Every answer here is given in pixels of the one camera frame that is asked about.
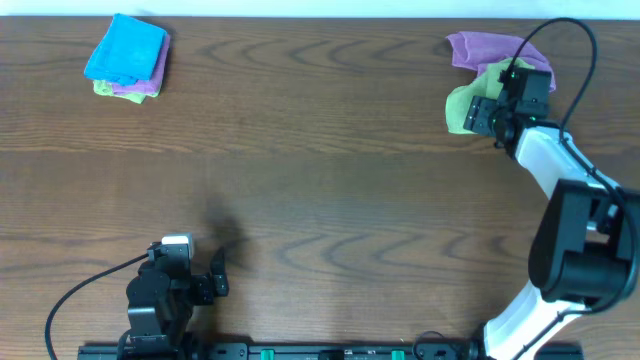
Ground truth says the light green microfiber cloth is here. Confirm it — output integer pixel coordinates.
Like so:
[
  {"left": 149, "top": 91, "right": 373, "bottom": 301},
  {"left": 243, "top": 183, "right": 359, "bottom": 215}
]
[{"left": 445, "top": 58, "right": 511, "bottom": 135}]

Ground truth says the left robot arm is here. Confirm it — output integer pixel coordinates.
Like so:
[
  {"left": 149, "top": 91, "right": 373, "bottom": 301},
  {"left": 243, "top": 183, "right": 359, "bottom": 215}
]
[{"left": 116, "top": 244, "right": 229, "bottom": 359}]

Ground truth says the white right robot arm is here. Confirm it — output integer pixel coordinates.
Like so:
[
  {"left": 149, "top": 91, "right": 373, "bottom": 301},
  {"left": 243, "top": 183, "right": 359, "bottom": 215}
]
[{"left": 461, "top": 96, "right": 639, "bottom": 359}]

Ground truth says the crumpled purple cloth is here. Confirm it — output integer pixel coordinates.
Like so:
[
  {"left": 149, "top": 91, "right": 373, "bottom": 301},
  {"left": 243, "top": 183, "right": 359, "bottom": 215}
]
[{"left": 446, "top": 31, "right": 556, "bottom": 92}]

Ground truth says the folded purple cloth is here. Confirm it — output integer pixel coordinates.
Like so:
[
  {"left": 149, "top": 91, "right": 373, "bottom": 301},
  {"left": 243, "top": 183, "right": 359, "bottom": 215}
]
[{"left": 112, "top": 34, "right": 171, "bottom": 97}]

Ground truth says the folded green cloth in stack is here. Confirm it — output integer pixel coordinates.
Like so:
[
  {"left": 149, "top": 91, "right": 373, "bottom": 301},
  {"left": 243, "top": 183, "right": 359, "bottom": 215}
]
[{"left": 93, "top": 80, "right": 159, "bottom": 104}]

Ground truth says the folded blue cloth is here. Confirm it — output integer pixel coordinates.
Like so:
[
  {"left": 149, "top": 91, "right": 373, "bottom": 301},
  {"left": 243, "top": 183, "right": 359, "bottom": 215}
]
[{"left": 84, "top": 14, "right": 167, "bottom": 85}]

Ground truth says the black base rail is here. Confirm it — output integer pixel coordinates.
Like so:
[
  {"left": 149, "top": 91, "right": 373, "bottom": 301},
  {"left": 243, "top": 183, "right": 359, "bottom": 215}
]
[{"left": 77, "top": 341, "right": 585, "bottom": 360}]

